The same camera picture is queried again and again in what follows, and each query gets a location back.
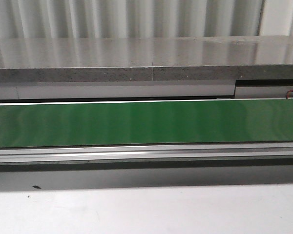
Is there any grey stone counter slab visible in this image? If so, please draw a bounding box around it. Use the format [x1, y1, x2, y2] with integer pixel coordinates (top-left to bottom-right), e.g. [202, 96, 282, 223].
[0, 36, 293, 83]

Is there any green conveyor belt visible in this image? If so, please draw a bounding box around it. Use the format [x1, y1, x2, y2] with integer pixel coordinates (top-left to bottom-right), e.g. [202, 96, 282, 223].
[0, 100, 293, 148]

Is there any white corrugated curtain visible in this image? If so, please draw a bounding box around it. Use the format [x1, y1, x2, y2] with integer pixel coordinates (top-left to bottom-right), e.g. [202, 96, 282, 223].
[0, 0, 293, 38]

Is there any white conveyor rear rail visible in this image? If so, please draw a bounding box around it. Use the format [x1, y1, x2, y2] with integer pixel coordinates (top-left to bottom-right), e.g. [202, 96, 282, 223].
[0, 97, 293, 106]

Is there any aluminium conveyor front rail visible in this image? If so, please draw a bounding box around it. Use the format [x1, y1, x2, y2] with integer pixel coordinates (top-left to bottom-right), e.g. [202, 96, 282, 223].
[0, 142, 293, 164]

